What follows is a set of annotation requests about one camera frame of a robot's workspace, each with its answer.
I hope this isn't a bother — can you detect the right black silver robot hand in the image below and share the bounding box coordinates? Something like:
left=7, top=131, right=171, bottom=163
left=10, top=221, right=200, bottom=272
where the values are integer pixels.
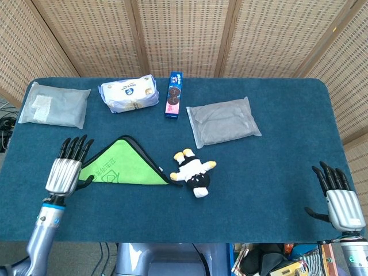
left=304, top=160, right=366, bottom=232

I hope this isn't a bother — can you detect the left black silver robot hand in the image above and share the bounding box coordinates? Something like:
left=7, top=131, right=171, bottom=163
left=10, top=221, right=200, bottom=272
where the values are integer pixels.
left=45, top=134, right=95, bottom=198

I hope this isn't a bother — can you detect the grey and green cloth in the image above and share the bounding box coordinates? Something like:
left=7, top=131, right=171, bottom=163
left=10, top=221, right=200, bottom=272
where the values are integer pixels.
left=78, top=135, right=184, bottom=188

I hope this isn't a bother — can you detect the black white striped cloth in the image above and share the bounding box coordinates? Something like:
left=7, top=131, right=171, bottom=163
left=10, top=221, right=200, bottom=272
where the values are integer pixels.
left=300, top=252, right=321, bottom=275

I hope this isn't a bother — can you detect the pale cloth in clear bag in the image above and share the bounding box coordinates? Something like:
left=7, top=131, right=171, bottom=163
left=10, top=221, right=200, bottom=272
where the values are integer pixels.
left=17, top=81, right=91, bottom=130

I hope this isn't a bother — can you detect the yellow black package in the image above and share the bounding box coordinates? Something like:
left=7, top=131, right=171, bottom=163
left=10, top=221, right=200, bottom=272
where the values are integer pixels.
left=274, top=264, right=309, bottom=276

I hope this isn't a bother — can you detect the blue table carpet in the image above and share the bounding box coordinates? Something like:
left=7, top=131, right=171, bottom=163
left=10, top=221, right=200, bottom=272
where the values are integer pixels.
left=0, top=76, right=365, bottom=244

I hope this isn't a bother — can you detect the black fabric bag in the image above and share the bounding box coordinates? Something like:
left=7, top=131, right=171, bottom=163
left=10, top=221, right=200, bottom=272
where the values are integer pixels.
left=240, top=247, right=292, bottom=276

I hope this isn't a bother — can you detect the white printed soft pack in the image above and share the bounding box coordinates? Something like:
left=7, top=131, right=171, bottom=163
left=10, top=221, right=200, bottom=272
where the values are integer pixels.
left=99, top=74, right=160, bottom=114

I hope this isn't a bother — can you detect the black white plush toy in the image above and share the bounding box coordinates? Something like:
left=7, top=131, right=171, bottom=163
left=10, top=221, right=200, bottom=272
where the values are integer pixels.
left=169, top=148, right=217, bottom=198

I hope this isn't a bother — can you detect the blue cookie box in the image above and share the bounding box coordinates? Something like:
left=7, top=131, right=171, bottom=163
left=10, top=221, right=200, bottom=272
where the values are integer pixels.
left=164, top=71, right=185, bottom=119

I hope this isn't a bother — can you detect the grey robot torso base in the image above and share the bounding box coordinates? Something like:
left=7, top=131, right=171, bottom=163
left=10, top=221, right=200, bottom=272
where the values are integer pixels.
left=114, top=243, right=231, bottom=276

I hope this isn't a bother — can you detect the grey cloth in clear bag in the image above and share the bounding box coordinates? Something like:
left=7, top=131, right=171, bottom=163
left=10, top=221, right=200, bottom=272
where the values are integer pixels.
left=186, top=96, right=262, bottom=150

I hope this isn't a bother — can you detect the woven rattan folding screen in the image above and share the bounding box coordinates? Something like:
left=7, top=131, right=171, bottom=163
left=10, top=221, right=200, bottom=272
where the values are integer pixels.
left=0, top=0, right=368, bottom=208

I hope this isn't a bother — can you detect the black cable bundle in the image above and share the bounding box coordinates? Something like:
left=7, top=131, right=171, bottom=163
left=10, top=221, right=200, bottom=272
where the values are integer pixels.
left=0, top=106, right=16, bottom=153

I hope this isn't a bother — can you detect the black floor cable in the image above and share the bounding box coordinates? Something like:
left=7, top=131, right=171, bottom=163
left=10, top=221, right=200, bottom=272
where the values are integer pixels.
left=93, top=243, right=112, bottom=276

